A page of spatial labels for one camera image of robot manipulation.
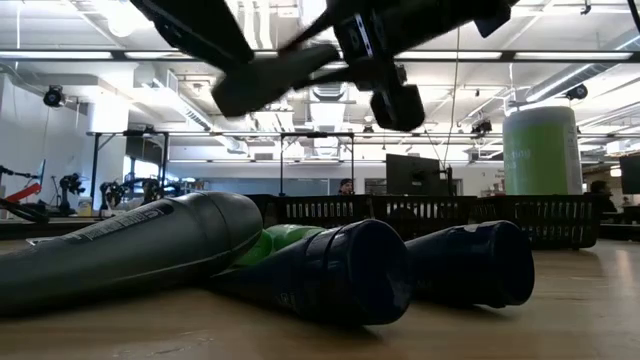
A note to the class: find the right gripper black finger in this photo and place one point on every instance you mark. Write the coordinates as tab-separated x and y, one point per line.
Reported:
397	107
260	85

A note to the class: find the green travel tube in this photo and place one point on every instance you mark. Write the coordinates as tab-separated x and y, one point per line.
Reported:
285	235

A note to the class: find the grey deodorant stick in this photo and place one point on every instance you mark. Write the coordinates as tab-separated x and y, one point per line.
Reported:
130	250

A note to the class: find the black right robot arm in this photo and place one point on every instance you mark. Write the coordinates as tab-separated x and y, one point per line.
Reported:
480	12

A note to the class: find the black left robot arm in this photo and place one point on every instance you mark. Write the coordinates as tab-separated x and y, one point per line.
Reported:
200	30

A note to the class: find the black background robot arm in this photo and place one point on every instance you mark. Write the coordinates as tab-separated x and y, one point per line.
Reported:
111	192
151	189
70	187

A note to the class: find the dark blue travel tube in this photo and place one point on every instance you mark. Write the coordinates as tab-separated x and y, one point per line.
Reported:
340	275
475	265

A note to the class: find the black computer monitor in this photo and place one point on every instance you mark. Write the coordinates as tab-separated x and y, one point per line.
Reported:
412	175
631	175

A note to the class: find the person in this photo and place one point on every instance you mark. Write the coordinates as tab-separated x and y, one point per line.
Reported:
600	192
345	186

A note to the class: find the black slotted plastic basket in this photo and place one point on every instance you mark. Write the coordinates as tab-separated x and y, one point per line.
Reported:
325	210
550	220
425	215
270	205

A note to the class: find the green wipes canister white lid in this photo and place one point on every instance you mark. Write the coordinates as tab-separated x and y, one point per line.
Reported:
542	155

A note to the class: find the yellow container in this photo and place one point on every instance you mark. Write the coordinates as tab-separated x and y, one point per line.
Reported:
85	206

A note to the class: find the black horizontal frame beam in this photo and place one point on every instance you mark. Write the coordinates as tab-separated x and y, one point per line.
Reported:
550	56

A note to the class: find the black ceiling camera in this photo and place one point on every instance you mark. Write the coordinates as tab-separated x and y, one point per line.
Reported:
578	92
53	96

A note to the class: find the black background table frame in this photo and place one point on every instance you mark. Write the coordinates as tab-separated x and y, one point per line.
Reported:
95	170

